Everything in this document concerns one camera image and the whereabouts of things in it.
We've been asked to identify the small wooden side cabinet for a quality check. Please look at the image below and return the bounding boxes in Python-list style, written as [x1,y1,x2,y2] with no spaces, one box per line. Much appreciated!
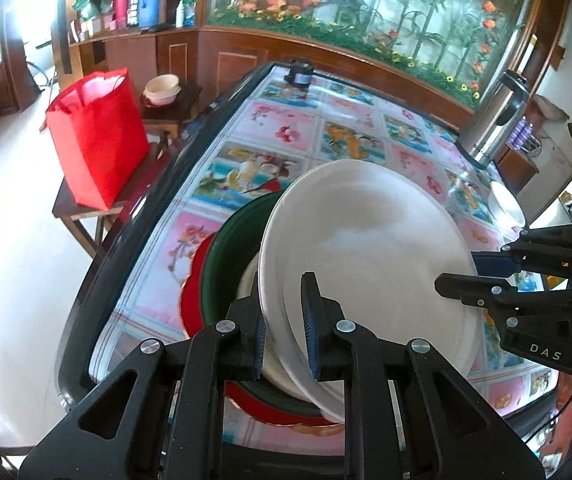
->
[497,147,541,193]

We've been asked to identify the small red saucer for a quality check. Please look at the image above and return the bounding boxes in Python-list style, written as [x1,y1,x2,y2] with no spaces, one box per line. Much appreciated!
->
[138,92,182,108]

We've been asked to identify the brown wooden cabinet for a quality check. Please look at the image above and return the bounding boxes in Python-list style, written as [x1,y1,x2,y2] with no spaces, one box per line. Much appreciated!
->
[68,25,477,126]

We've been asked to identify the black framed dining table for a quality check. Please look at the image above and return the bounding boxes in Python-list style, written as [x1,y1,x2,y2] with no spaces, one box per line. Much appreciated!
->
[56,60,567,456]

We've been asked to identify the dark wooden stool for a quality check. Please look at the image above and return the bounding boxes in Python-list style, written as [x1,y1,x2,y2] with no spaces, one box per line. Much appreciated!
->
[138,82,202,161]
[52,145,167,261]

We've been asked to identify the steel thermos jug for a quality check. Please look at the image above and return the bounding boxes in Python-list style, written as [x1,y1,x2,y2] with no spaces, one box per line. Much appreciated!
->
[461,71,529,168]

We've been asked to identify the purple bottles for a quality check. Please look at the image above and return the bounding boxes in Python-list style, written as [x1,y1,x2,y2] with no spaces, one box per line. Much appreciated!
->
[510,116,536,152]

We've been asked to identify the red paper bag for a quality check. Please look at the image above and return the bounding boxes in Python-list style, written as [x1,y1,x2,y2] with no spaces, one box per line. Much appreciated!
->
[46,70,151,211]

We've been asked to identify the large white plate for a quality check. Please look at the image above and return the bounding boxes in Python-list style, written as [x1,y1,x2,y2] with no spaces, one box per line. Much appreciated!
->
[257,159,482,422]

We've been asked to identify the pink thermos flask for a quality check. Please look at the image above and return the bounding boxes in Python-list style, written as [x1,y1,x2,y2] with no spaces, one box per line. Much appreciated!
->
[112,0,130,31]

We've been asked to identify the white bowl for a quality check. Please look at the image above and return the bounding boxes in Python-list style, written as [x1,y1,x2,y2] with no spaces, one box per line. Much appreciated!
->
[487,180,527,229]

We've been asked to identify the green packet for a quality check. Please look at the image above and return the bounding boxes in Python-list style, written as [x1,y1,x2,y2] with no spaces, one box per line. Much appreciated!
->
[72,0,102,21]

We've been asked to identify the red glass plate with sticker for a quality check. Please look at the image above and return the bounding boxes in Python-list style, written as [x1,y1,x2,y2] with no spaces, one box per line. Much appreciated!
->
[191,232,337,423]

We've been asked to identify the small black device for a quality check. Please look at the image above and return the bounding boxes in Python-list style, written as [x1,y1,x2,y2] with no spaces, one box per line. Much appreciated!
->
[284,59,315,87]

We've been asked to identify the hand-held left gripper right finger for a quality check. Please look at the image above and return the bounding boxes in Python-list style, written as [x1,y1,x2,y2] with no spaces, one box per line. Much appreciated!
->
[300,271,547,480]

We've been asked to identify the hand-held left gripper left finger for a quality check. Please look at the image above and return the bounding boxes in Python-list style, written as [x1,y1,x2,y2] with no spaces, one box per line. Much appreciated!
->
[18,295,269,480]

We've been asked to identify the blue thermos flask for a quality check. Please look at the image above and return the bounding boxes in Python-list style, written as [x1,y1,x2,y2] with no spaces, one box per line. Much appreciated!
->
[137,0,161,29]

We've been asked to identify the green plastic basin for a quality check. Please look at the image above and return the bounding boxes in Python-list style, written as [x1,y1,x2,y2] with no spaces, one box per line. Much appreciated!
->
[201,191,337,418]

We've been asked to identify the bamboo and flower glass panel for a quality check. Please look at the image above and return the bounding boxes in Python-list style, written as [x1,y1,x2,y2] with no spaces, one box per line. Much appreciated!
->
[206,0,537,106]

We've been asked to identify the fruit printed tablecloth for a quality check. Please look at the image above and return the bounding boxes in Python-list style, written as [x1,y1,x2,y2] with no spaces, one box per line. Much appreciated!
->
[88,62,557,456]

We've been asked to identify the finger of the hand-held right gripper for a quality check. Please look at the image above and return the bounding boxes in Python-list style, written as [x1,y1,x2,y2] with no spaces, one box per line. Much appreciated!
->
[434,272,572,328]
[471,225,572,281]

